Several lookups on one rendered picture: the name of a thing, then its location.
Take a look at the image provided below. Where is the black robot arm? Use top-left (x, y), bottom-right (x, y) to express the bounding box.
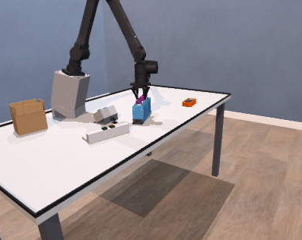
top-left (62, 0), bottom-right (158, 83)

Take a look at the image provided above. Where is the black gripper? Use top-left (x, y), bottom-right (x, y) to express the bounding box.
top-left (130, 73), bottom-right (151, 100)

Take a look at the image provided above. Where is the small brown cardboard box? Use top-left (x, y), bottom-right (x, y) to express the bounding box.
top-left (9, 99), bottom-right (48, 136)

